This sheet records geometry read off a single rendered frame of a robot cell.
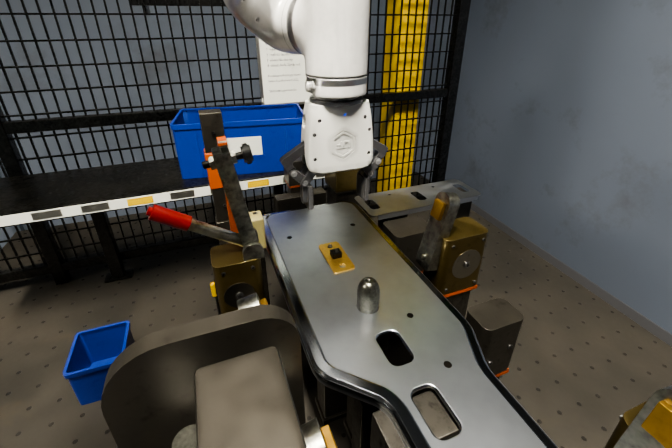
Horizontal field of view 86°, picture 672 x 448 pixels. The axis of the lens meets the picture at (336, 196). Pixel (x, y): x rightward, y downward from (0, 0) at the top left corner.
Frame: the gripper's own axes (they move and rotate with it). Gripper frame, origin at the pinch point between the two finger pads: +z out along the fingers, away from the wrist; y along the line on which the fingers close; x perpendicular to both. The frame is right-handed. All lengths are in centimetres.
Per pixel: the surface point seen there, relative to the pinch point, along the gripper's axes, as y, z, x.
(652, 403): 13.3, 3.5, -39.2
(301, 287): -7.8, 11.7, -5.5
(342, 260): 0.5, 11.4, -1.8
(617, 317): 71, 42, -11
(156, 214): -25.5, -2.3, -1.1
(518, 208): 169, 87, 103
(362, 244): 5.9, 11.7, 1.7
